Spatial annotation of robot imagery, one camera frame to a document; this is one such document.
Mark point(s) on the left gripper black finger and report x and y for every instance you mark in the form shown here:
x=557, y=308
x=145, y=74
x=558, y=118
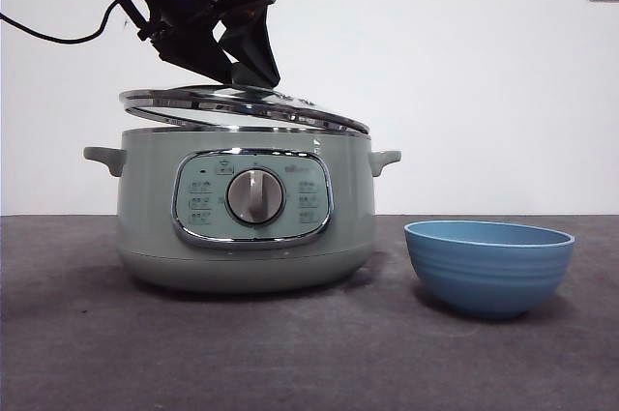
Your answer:
x=261, y=58
x=198, y=50

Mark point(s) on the glass lid with green knob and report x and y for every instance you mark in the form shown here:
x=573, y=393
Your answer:
x=208, y=96

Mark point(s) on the green electric steamer pot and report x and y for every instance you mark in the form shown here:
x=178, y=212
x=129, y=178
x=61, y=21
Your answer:
x=145, y=213

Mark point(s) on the blue ribbed bowl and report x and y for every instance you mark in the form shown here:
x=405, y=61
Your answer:
x=488, y=275

